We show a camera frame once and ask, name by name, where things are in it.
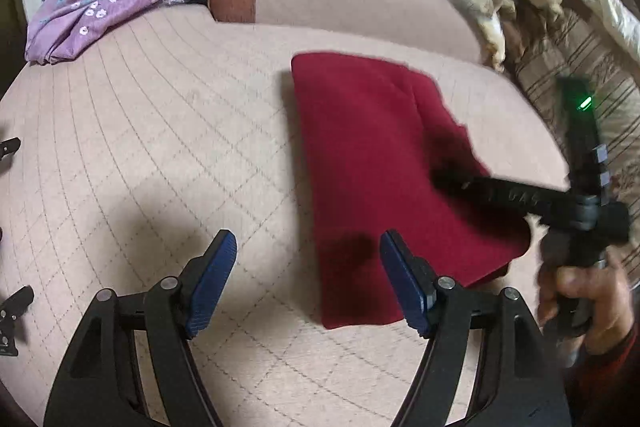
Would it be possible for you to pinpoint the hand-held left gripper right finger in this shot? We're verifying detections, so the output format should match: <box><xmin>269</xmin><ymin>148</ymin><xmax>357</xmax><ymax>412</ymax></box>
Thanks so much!
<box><xmin>379</xmin><ymin>229</ymin><xmax>573</xmax><ymax>427</ymax></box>

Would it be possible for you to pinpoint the striped brown blanket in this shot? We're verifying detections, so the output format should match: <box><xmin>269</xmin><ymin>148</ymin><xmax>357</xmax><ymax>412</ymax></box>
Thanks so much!
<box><xmin>505</xmin><ymin>7</ymin><xmax>640</xmax><ymax>278</ymax></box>

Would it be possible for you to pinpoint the red garment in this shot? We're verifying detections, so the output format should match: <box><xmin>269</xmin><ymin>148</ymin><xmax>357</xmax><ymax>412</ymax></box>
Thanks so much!
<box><xmin>291</xmin><ymin>51</ymin><xmax>532</xmax><ymax>330</ymax></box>

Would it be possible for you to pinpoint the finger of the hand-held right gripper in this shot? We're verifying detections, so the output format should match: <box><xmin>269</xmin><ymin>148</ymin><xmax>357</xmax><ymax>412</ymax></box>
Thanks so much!
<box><xmin>430</xmin><ymin>163</ymin><xmax>483</xmax><ymax>200</ymax></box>

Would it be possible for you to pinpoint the person's right hand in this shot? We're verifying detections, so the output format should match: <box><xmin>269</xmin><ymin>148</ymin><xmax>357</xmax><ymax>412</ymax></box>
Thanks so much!
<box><xmin>537</xmin><ymin>254</ymin><xmax>633</xmax><ymax>355</ymax></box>

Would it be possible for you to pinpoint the person's right forearm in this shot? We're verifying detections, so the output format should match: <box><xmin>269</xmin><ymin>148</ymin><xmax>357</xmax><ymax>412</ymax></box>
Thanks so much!
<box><xmin>570</xmin><ymin>324</ymin><xmax>640</xmax><ymax>427</ymax></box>

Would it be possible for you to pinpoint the purple floral cloth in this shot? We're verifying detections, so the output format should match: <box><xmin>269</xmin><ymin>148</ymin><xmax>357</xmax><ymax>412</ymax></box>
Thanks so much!
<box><xmin>25</xmin><ymin>0</ymin><xmax>211</xmax><ymax>66</ymax></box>

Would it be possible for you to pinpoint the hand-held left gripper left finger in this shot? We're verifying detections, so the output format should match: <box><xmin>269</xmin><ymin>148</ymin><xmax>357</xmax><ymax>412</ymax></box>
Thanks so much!
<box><xmin>44</xmin><ymin>229</ymin><xmax>237</xmax><ymax>427</ymax></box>

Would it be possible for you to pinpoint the pink quilted bed cover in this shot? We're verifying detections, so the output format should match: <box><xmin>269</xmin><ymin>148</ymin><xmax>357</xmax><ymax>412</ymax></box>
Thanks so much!
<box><xmin>0</xmin><ymin>7</ymin><xmax>576</xmax><ymax>427</ymax></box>

